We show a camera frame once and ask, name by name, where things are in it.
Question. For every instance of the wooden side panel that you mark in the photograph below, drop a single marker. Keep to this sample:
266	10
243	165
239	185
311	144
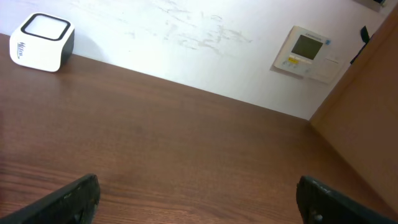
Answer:
359	116

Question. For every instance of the wall thermostat control panel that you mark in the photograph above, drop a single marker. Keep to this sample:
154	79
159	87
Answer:
309	55

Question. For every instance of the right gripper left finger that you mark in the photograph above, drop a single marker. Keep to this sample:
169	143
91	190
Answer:
76	202

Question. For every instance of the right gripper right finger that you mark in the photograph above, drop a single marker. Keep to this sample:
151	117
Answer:
318	203

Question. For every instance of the white barcode scanner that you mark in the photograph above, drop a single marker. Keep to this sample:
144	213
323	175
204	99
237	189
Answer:
42	42

